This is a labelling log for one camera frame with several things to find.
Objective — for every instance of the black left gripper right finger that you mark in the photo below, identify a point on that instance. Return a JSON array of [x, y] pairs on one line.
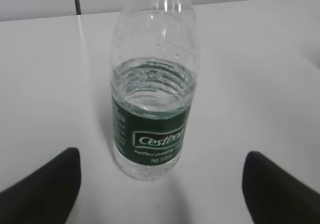
[[273, 196]]

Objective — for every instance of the clear water bottle green label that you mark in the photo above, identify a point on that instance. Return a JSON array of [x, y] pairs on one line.
[[154, 68]]

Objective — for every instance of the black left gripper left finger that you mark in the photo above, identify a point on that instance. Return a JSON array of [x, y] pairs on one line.
[[47, 196]]

